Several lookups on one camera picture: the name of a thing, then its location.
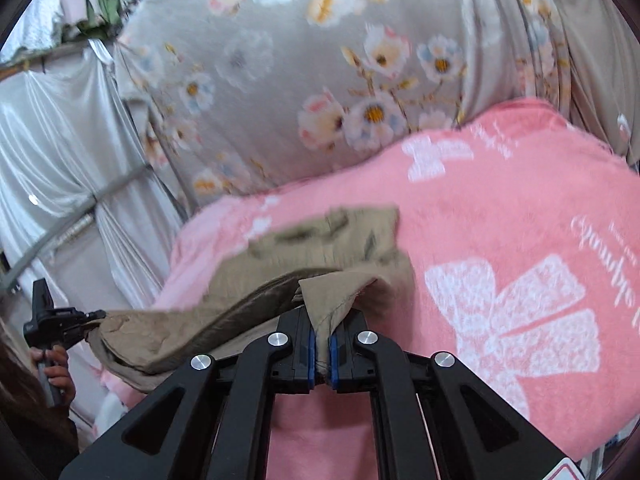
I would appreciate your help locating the silver satin curtain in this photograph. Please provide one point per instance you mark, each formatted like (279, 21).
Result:
(81, 208)

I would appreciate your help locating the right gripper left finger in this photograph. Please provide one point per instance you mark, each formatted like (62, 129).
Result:
(211, 418)

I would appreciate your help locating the grey floral bedsheet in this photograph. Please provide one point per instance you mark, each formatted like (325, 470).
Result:
(240, 96)

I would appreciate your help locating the tan quilted jacket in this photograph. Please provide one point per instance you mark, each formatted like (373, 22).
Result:
(346, 259)

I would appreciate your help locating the person's left hand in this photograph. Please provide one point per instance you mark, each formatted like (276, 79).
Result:
(54, 376)

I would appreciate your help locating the green hanging garment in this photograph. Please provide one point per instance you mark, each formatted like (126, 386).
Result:
(99, 19)

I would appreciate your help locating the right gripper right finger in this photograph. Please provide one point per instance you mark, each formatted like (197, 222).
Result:
(433, 418)

